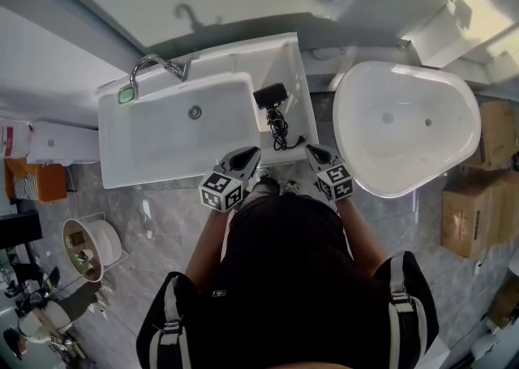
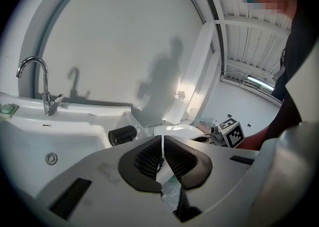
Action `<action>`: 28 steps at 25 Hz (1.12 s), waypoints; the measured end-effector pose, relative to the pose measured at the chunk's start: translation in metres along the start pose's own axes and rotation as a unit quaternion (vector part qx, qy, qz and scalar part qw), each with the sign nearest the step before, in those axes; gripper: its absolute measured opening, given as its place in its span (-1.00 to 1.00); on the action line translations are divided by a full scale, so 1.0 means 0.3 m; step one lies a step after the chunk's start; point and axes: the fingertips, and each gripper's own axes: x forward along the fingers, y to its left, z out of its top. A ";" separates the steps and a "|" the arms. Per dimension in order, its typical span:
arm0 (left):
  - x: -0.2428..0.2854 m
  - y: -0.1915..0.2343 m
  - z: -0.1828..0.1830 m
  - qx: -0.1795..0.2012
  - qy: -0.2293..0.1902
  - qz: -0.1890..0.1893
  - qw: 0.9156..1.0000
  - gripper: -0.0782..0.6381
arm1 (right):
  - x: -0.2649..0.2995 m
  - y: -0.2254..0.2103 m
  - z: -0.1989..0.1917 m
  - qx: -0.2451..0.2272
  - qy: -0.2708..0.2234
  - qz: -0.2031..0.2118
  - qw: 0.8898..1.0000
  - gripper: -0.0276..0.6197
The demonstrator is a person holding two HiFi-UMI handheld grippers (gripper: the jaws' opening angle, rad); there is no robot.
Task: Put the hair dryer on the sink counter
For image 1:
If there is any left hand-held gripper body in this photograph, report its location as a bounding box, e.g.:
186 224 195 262
198 148 253 212

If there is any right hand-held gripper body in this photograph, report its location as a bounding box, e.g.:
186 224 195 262
314 148 354 201

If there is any black hair dryer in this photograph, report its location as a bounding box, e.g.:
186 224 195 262
253 82 307 152

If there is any white ceramic bathroom sink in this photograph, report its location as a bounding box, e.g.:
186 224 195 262
96 32 320 190

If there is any person's right forearm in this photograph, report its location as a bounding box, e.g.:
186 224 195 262
336 196 388 275

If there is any person's left forearm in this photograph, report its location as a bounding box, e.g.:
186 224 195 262
184 207 232 291

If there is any person's grey trouser leg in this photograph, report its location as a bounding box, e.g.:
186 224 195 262
242 175 281 206

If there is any white bathtub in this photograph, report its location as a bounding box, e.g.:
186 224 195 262
332 60 483 198

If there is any person's black shirt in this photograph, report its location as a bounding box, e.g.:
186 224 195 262
135 192 440 369

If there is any white round waste bin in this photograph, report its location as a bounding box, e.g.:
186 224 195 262
62 212 130 282

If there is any chrome faucet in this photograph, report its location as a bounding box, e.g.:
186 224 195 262
129 54 191 99

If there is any large cardboard box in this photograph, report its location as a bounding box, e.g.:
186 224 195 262
440 170 519 259

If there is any small potted plant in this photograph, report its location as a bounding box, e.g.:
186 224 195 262
76 249 98 271

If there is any white toilet tank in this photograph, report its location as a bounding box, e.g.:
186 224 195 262
26 120 101 165

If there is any small cardboard box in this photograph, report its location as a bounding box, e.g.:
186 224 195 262
461 100 519 172

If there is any orange box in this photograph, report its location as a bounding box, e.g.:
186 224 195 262
3 158 68 202

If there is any white carton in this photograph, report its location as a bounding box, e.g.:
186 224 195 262
401 0 519 84

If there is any striped cloth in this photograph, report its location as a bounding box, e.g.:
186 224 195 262
13 172 41 200

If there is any black furniture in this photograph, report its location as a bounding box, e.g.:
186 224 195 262
0 212 44 251

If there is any brown cardboard box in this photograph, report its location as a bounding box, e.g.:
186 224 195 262
488 277 519 330

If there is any white bag with red label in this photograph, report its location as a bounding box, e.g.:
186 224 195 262
0 123 33 157

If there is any right grey backpack strap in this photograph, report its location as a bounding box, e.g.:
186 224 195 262
387 255 427 369

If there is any grey backpack strap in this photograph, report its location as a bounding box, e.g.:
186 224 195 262
148 277 191 369
387 255 427 369

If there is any left grey backpack strap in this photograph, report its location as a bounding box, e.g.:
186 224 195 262
148 277 191 369

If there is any white charger with cable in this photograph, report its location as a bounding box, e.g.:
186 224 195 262
476 249 491 275

